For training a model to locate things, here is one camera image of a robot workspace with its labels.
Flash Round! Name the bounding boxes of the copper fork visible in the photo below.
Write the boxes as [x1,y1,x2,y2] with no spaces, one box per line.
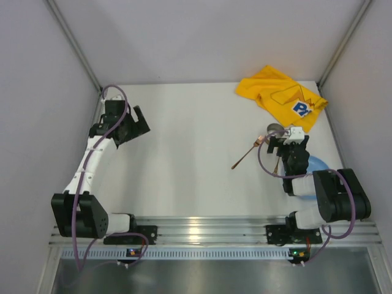
[231,136,270,170]

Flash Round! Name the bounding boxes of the small metal cup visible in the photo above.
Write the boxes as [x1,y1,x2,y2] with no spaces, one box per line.
[266,123,284,134]

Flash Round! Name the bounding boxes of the blue plastic plate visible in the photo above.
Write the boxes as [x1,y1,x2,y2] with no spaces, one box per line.
[306,155,331,202]

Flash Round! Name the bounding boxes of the gold ornate spoon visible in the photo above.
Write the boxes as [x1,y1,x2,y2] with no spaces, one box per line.
[273,157,281,175]

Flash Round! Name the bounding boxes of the yellow Pikachu placemat cloth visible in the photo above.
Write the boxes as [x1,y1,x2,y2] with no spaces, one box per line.
[235,66,328,132]

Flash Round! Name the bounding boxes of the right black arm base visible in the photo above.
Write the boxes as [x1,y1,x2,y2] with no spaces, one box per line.
[265,224,323,246]

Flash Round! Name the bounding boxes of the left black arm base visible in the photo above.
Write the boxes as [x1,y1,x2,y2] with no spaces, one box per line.
[104,225,158,245]

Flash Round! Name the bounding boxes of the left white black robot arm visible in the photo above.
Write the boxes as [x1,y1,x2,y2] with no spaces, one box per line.
[51,97,150,239]

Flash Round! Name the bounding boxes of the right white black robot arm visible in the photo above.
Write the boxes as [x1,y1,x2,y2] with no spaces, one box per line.
[265,132,371,239]

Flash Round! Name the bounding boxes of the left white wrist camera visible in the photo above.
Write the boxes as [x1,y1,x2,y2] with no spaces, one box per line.
[100,94,124,104]

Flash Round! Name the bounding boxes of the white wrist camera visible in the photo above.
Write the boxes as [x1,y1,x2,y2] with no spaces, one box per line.
[100,94,124,104]
[282,127,305,145]

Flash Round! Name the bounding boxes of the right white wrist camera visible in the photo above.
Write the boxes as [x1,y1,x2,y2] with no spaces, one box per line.
[282,127,305,145]

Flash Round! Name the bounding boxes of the aluminium mounting rail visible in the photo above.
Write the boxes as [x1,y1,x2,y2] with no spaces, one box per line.
[49,216,382,247]

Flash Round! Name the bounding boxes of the left aluminium frame post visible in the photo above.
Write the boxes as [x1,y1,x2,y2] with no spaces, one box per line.
[44,0,102,92]

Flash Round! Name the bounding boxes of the aluminium frame post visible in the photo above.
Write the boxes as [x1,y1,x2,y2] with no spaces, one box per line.
[44,0,102,92]
[316,0,373,92]

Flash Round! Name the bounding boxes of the perforated cable duct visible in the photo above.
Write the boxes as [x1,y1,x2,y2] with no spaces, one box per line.
[79,247,309,260]

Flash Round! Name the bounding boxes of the right aluminium frame post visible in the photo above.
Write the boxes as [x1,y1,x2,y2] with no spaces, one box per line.
[316,0,373,92]

